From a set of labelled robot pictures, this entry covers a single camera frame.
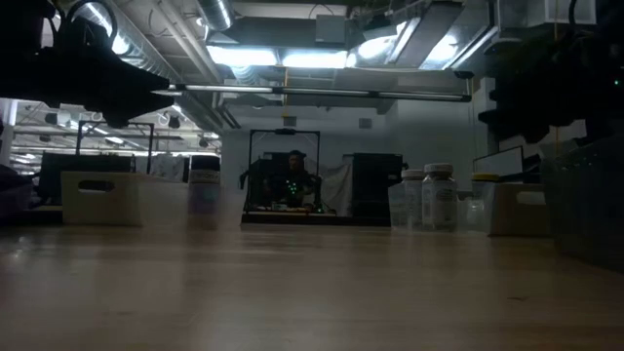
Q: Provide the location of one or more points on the white background cloth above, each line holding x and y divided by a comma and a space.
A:
339, 187

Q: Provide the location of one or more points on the black background monitor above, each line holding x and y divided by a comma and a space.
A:
97, 163

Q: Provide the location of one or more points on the small wall box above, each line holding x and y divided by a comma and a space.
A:
290, 122

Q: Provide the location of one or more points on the dark storage bin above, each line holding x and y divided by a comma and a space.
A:
590, 214

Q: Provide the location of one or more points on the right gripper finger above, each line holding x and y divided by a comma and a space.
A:
521, 124
521, 88

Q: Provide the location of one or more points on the dark background table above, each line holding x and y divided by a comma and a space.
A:
312, 219

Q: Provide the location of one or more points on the black background cabinet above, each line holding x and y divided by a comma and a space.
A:
375, 180

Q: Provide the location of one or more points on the ceiling light panel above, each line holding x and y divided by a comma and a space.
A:
314, 59
241, 56

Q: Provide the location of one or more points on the white-lid jars in background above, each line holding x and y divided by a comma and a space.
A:
396, 209

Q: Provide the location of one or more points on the round silver ceiling duct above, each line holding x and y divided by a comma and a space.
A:
214, 13

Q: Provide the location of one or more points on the person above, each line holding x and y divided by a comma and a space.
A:
292, 180

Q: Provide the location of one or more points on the aluminium frame bar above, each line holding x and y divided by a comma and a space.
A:
317, 91

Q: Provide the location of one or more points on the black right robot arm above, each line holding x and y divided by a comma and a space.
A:
612, 58

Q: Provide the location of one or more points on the white background monitor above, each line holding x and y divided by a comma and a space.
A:
497, 163

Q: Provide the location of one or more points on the black background station frame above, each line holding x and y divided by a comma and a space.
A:
285, 131

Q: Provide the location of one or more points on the grey wall vent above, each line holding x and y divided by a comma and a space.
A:
365, 123

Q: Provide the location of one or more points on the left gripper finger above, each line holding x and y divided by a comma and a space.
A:
127, 78
122, 107

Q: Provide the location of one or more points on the grey ceiling vent box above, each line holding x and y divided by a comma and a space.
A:
330, 29

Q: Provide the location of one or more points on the black background rig frame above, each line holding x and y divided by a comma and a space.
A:
119, 123

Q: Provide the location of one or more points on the black hanging device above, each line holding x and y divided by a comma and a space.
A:
174, 122

